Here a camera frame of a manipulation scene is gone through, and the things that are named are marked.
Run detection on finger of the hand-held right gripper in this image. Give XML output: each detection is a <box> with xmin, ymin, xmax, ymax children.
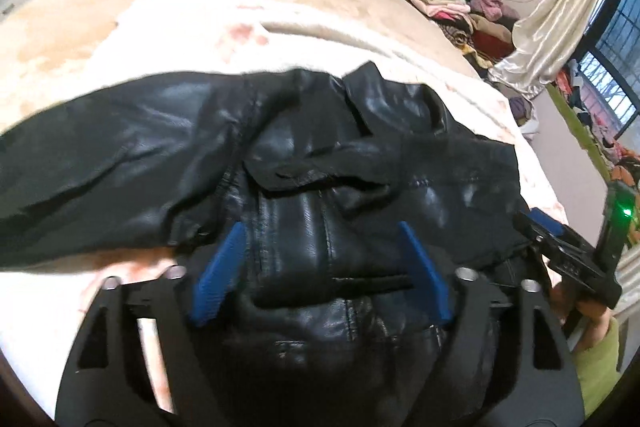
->
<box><xmin>512</xmin><ymin>207</ymin><xmax>569</xmax><ymax>259</ymax></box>

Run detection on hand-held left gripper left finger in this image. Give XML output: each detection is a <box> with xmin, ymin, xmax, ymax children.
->
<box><xmin>55</xmin><ymin>222</ymin><xmax>248</xmax><ymax>427</ymax></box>

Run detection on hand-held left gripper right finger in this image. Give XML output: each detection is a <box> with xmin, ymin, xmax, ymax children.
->
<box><xmin>397</xmin><ymin>221</ymin><xmax>586</xmax><ymax>427</ymax></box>

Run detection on black leather jacket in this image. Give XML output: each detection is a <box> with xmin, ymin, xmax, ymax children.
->
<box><xmin>0</xmin><ymin>61</ymin><xmax>551</xmax><ymax>427</ymax></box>

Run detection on person's right forearm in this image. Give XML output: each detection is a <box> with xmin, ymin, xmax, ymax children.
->
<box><xmin>569</xmin><ymin>317</ymin><xmax>622</xmax><ymax>420</ymax></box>

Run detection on heap of colourful clothes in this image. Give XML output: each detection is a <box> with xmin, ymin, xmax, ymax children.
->
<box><xmin>547</xmin><ymin>59</ymin><xmax>640</xmax><ymax>212</ymax></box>

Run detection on purple clothes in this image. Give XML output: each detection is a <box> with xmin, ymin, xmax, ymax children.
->
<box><xmin>507</xmin><ymin>94</ymin><xmax>538</xmax><ymax>138</ymax></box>

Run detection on pile of folded clothes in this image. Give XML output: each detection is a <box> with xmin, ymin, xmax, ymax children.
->
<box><xmin>402</xmin><ymin>0</ymin><xmax>523</xmax><ymax>78</ymax></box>

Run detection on person's right hand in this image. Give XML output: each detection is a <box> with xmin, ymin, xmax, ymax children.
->
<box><xmin>550</xmin><ymin>279</ymin><xmax>613</xmax><ymax>350</ymax></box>

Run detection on barred window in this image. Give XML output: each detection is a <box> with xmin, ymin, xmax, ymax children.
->
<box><xmin>580</xmin><ymin>0</ymin><xmax>640</xmax><ymax>142</ymax></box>

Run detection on cream satin curtain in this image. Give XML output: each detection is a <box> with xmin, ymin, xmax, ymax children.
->
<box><xmin>487</xmin><ymin>0</ymin><xmax>621</xmax><ymax>100</ymax></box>

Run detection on tan bed blanket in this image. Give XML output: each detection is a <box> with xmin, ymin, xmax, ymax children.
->
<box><xmin>0</xmin><ymin>0</ymin><xmax>483</xmax><ymax>132</ymax></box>

